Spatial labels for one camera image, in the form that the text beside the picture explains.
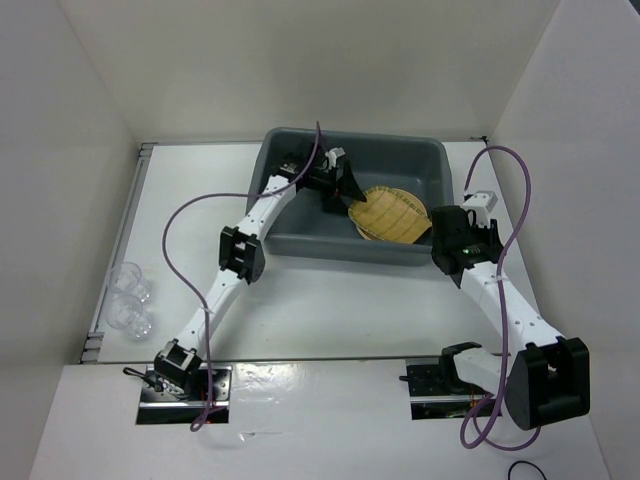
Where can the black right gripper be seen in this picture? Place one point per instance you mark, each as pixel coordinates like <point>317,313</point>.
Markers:
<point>490,235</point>

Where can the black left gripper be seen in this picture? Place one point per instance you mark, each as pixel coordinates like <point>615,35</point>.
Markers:
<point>348,185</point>

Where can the tan plate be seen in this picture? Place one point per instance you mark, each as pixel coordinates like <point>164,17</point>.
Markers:
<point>368,233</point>

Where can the woven bamboo tray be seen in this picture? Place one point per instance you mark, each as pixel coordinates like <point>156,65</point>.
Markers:
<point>399,216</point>

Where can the clear plastic cup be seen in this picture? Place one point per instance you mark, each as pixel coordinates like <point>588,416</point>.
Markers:
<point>127,278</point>
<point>127,314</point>

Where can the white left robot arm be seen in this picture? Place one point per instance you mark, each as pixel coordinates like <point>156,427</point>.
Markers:
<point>241,259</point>

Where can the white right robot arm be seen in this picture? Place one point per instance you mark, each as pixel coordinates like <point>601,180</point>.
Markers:
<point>545,377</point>

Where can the grey plastic bin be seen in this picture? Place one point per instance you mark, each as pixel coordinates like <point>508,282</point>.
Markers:
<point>418,165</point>

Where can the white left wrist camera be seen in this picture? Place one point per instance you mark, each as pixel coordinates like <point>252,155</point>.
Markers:
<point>333,155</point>

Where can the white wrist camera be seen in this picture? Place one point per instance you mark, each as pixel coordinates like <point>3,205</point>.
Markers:
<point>333,155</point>
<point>479,207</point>

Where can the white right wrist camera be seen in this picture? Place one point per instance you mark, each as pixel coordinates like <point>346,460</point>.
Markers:
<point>479,207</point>

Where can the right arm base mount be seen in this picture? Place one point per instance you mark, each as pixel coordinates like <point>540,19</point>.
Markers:
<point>434,388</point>

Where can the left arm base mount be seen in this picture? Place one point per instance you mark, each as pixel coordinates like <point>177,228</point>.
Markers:
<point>161,403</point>

